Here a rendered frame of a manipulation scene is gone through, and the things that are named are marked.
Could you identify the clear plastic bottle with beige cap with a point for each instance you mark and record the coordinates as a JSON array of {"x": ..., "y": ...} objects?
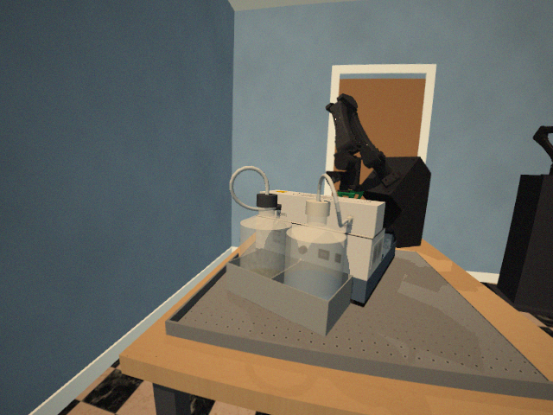
[{"x": 315, "y": 253}]

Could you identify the clear plastic bottle with black cap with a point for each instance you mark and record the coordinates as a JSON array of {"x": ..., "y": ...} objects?
[{"x": 263, "y": 239}]

